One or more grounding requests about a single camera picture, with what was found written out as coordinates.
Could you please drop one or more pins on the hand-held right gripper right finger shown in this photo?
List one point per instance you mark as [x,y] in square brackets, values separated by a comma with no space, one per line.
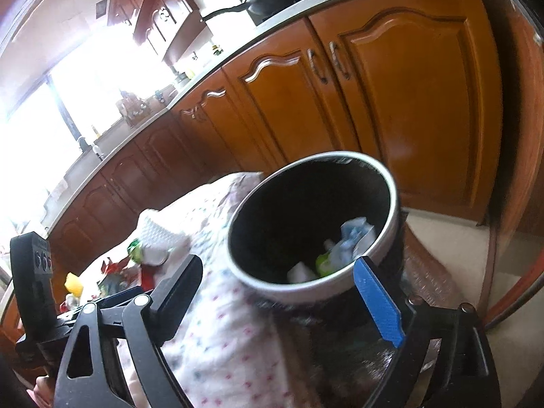
[378,301]

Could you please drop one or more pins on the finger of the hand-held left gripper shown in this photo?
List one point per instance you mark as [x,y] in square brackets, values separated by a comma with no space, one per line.
[121,299]

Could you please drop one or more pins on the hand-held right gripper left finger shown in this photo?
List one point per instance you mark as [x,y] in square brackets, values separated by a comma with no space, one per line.
[178,284]

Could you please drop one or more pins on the red wrapper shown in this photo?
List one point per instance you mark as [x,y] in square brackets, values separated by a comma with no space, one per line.
[146,278]

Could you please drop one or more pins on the white tissue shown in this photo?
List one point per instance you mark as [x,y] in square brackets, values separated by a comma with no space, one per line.
[163,229]
[301,273]

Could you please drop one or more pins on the black bin with silver rim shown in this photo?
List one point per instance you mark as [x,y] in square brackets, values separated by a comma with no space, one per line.
[297,204]

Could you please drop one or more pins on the person's left hand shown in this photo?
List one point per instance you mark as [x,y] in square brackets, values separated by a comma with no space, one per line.
[44,393]

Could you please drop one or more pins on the small yellow item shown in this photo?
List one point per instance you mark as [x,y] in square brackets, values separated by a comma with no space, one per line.
[74,284]

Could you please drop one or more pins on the patterned floor mat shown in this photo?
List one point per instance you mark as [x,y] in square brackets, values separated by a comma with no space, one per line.
[429,272]

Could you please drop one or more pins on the floral cloth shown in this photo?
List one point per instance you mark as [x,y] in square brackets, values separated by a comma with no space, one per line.
[221,327]

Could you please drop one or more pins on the small green wrapper scrap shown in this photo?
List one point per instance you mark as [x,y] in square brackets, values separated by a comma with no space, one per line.
[325,264]

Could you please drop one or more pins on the crumpled white paper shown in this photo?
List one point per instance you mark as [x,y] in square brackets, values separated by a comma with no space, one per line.
[352,238]

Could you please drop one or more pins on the window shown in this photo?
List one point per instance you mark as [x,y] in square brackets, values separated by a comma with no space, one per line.
[34,136]

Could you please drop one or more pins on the metal faucet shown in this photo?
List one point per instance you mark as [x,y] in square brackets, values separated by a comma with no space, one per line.
[94,148]

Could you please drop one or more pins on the wooden utensil rack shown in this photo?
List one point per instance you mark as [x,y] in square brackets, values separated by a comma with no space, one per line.
[131,106]

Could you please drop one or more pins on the row of wooden base cabinets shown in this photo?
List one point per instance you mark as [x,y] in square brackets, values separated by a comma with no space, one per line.
[403,114]

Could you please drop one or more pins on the wooden wall cabinets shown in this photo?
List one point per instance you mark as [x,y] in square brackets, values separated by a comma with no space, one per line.
[165,12]

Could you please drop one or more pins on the dark wall socket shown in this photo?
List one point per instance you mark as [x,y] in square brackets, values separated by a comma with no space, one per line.
[101,9]

